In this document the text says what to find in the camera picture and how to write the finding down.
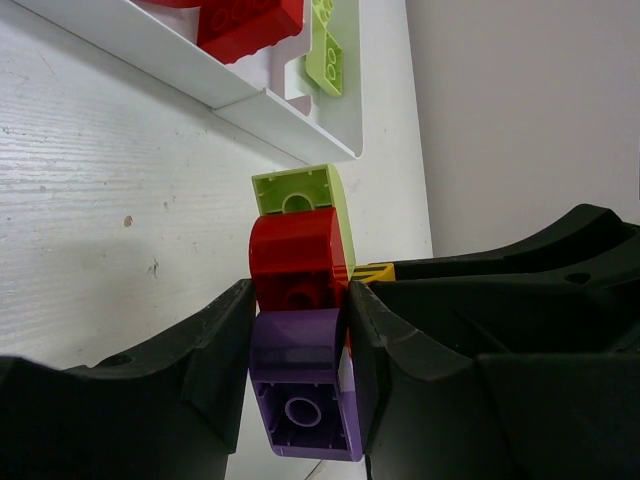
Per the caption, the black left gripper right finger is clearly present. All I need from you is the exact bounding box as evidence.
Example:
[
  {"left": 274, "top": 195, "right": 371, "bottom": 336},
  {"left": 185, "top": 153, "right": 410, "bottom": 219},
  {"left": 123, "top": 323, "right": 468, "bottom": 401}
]
[{"left": 349, "top": 283, "right": 639, "bottom": 479}]

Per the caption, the light green lego brick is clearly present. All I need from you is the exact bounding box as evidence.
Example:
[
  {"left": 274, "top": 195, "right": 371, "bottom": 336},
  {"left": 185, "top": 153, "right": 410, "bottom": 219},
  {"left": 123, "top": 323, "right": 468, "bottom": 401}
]
[
  {"left": 312, "top": 0, "right": 333, "bottom": 30},
  {"left": 305, "top": 28, "right": 344, "bottom": 97}
]

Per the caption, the light green curved lego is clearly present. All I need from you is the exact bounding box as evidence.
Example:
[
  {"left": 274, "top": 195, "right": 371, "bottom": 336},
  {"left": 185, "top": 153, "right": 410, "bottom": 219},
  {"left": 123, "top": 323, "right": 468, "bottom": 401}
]
[{"left": 251, "top": 164, "right": 356, "bottom": 274}]

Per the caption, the purple curved lego brick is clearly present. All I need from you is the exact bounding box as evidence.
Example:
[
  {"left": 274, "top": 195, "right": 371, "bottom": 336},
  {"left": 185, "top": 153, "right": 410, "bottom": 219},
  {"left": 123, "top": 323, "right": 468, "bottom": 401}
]
[{"left": 249, "top": 308, "right": 363, "bottom": 462}]

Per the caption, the red large lego brick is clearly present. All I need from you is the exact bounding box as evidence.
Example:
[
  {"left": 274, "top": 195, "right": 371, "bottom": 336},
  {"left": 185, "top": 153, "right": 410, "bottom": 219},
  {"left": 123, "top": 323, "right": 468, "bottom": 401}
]
[{"left": 137, "top": 0, "right": 305, "bottom": 65}]

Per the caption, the yellow curved lego brick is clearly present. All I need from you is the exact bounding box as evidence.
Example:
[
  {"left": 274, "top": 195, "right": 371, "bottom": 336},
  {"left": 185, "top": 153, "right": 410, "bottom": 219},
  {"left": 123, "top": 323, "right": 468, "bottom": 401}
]
[{"left": 350, "top": 263, "right": 396, "bottom": 284}]

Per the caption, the red curved lego brick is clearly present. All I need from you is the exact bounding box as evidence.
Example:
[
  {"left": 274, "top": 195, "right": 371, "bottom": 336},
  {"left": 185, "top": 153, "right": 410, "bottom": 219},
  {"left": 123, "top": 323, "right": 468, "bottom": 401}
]
[{"left": 249, "top": 207, "right": 348, "bottom": 312}]

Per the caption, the white sorting tray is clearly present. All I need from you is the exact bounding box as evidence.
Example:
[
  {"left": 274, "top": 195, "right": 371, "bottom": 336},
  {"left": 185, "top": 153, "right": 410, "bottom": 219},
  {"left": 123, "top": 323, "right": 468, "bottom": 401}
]
[{"left": 21, "top": 1, "right": 363, "bottom": 164}]

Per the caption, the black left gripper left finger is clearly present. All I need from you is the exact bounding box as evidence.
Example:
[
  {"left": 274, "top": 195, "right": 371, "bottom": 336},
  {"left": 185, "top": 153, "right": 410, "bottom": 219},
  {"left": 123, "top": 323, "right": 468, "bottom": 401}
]
[{"left": 1, "top": 279, "right": 255, "bottom": 479}]

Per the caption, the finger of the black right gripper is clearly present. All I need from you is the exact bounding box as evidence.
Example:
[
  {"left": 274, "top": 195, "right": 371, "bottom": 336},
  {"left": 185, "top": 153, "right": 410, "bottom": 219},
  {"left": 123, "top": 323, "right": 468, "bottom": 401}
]
[{"left": 389, "top": 204, "right": 639, "bottom": 300}]

